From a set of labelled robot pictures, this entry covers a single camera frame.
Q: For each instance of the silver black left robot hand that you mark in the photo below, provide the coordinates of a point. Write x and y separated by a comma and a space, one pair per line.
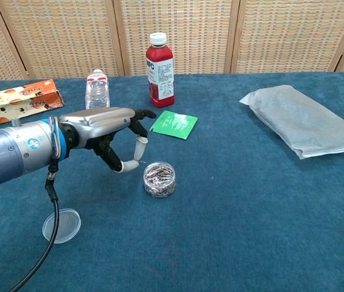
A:
99, 124

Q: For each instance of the silver metal paper clip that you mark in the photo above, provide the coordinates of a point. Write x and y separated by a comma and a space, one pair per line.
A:
143, 162

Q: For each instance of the round container of clips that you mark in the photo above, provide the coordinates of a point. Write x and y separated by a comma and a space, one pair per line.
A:
160, 181

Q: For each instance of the orange cookie box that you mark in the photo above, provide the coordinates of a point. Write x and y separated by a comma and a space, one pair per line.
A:
17, 102

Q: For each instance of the clear plastic water bottle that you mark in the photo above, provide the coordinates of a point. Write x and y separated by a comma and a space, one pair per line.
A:
97, 91

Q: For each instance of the green sachet packet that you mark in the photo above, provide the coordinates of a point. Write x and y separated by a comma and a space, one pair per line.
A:
173, 124

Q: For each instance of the red juice bottle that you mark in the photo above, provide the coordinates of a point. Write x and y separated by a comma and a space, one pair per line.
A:
160, 76

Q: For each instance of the woven bamboo folding screen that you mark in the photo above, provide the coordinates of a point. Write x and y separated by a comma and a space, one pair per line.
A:
68, 33

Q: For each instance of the clear round plastic lid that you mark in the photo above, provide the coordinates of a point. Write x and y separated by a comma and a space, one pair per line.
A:
67, 226

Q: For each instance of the grey translucent plastic bag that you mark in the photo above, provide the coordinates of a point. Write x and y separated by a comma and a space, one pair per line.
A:
299, 118

